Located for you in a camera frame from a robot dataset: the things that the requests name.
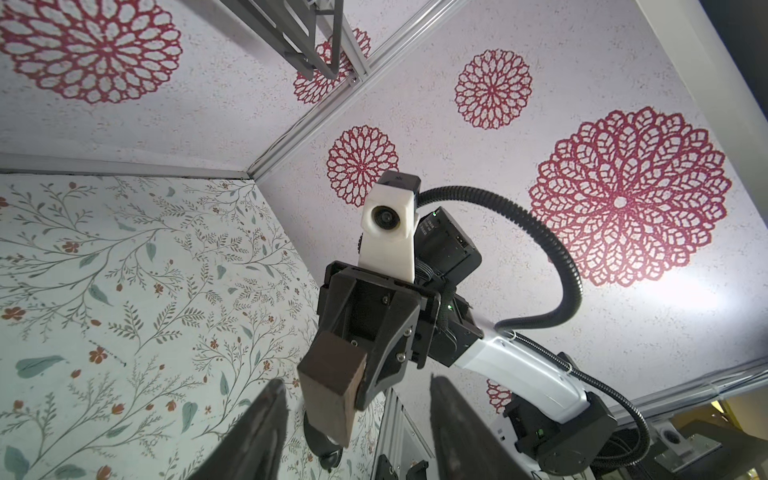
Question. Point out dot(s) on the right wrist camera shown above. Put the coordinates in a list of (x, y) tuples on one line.
[(389, 223)]

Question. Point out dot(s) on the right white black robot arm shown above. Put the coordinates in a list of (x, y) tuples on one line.
[(554, 425)]

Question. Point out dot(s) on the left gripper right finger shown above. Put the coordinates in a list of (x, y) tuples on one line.
[(465, 448)]

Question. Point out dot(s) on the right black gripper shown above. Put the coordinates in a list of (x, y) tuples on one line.
[(396, 322)]

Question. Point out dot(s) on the black alarm clock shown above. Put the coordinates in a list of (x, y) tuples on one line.
[(329, 454)]

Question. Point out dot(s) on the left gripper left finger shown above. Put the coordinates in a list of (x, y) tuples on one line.
[(253, 448)]

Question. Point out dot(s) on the dark brown plank block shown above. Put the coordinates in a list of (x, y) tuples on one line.
[(330, 374)]

